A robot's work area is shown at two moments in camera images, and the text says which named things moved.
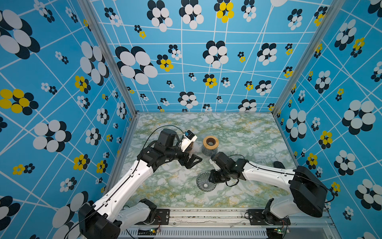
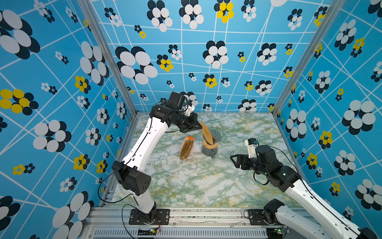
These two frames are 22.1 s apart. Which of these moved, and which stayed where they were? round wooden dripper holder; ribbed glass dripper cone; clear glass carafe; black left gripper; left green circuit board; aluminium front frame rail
Moved: black left gripper; ribbed glass dripper cone
Stayed: clear glass carafe; round wooden dripper holder; left green circuit board; aluminium front frame rail
